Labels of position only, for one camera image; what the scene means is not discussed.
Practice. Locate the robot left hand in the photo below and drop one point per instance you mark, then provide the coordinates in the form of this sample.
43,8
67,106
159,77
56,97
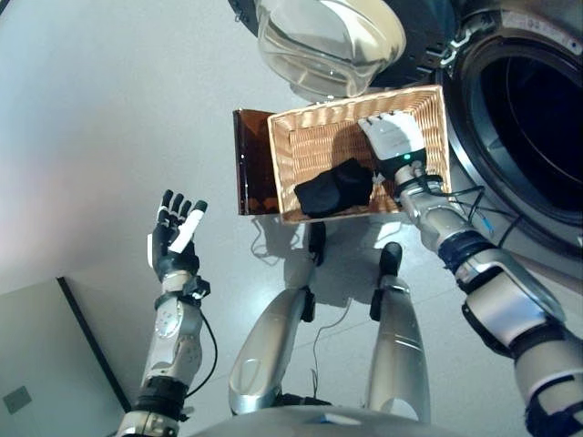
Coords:
170,255

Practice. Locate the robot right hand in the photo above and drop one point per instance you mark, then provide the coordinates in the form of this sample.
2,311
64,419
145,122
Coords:
394,136

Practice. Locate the black garment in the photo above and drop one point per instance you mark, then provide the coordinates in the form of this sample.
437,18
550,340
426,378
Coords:
328,191

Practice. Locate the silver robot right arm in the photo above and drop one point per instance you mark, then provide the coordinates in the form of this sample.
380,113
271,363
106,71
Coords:
501,300

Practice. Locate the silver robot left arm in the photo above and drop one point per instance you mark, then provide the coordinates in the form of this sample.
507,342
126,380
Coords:
173,337

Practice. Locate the round washing machine door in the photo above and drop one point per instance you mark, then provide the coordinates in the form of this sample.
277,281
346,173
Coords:
319,45

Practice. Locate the grey front-load washing machine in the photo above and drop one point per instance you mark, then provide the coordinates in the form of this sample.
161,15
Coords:
524,18

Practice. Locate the rectangular wicker laundry basket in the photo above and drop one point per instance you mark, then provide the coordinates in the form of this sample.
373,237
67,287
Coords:
309,145

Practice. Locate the brown translucent acrylic stand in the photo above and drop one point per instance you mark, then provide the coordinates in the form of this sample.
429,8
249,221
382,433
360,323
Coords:
252,159

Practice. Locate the robot legs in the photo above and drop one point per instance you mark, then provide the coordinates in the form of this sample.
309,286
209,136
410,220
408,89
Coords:
264,346

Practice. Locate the grey board with black edge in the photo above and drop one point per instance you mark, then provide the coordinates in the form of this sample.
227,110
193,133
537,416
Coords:
45,346

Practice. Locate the silver robot right leg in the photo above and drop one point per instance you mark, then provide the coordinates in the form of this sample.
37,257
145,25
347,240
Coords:
396,346

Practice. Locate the grey square plate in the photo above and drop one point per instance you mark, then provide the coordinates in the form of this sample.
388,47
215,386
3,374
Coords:
17,399

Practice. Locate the silver robot torso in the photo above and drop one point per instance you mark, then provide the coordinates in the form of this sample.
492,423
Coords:
319,423

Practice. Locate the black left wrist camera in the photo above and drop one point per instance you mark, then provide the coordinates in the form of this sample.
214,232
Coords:
198,287

